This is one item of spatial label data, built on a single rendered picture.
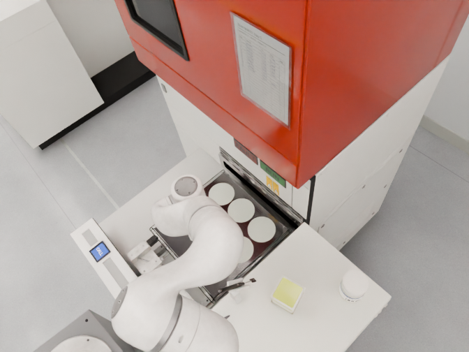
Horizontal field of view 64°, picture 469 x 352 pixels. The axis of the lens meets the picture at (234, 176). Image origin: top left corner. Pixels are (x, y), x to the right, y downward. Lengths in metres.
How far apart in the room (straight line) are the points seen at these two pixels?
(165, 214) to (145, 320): 0.37
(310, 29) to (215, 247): 0.39
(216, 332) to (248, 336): 0.53
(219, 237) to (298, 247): 0.63
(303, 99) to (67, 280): 2.07
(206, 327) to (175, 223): 0.33
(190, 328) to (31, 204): 2.43
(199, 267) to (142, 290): 0.09
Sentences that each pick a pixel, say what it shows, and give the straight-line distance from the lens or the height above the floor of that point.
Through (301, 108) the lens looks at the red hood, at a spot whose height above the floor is 1.55.
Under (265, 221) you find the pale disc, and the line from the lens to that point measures 1.36.
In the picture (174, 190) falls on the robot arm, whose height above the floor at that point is 1.31.
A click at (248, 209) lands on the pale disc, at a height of 0.90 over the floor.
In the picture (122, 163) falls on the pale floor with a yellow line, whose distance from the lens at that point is 2.83.
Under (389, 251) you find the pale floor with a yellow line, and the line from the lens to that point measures 2.37.
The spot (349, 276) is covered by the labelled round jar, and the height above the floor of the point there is 1.06.
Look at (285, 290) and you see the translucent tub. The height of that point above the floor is 1.03.
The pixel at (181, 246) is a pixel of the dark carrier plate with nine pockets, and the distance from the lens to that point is 1.37.
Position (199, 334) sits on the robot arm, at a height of 1.51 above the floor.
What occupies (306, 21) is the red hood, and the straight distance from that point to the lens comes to 0.66.
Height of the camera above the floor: 2.13
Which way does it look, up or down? 57 degrees down
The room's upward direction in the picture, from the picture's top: 11 degrees counter-clockwise
